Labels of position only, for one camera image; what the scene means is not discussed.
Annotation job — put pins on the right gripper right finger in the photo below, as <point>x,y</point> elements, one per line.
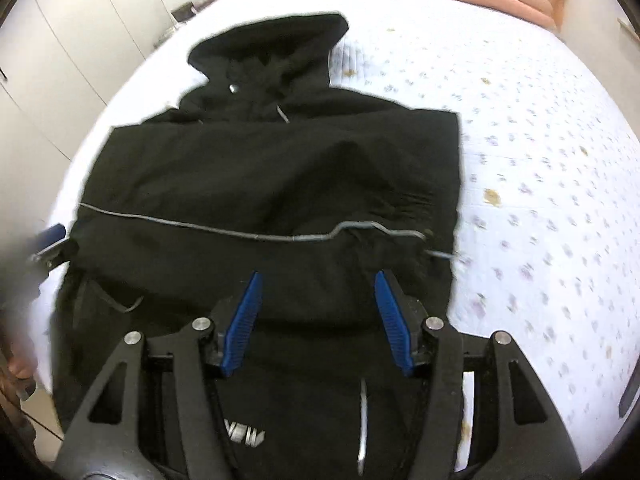
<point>482,412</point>

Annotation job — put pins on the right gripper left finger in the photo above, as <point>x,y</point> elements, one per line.
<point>154,408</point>

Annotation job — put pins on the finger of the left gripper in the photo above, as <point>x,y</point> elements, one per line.
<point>54,256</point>
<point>51,235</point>

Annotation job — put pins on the black hooded jacket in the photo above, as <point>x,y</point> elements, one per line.
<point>267,168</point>

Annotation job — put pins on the person left hand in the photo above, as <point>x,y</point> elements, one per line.
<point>18,360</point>

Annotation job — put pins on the floral quilted bed cover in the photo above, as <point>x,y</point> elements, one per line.
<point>547,245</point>

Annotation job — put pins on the dark box on nightstand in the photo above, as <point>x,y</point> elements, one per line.
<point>184,12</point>

